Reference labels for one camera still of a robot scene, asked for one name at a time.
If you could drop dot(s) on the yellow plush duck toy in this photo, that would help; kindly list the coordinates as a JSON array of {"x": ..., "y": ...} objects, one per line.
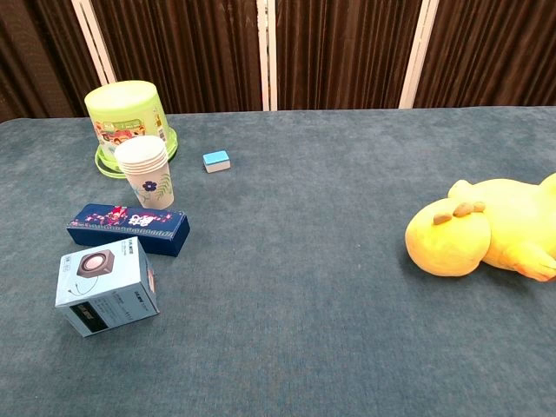
[{"x": 452, "y": 243}]

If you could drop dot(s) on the teal table cloth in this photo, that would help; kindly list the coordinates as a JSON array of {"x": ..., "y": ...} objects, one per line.
[{"x": 295, "y": 282}]

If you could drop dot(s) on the blue and white small block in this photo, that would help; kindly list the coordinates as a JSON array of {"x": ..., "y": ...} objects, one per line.
[{"x": 216, "y": 161}]

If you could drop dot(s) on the stack of floral paper cups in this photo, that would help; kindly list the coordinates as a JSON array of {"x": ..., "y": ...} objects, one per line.
[{"x": 150, "y": 174}]

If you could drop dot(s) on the dark blue long box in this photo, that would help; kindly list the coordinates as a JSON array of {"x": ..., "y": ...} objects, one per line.
[{"x": 130, "y": 226}]

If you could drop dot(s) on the brown pleated screen panel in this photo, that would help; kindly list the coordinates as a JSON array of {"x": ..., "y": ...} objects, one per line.
[
  {"x": 491, "y": 52},
  {"x": 343, "y": 52},
  {"x": 39, "y": 56},
  {"x": 187, "y": 52}
]

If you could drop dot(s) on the green plastic bucket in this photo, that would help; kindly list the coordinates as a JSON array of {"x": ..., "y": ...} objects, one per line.
[{"x": 123, "y": 110}]

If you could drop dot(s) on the light blue speaker box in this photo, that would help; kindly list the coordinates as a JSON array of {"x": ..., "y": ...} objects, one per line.
[{"x": 104, "y": 282}]

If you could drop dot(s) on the white screen frame post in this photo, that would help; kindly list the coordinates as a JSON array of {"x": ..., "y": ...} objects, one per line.
[
  {"x": 419, "y": 52},
  {"x": 267, "y": 52},
  {"x": 93, "y": 43}
]

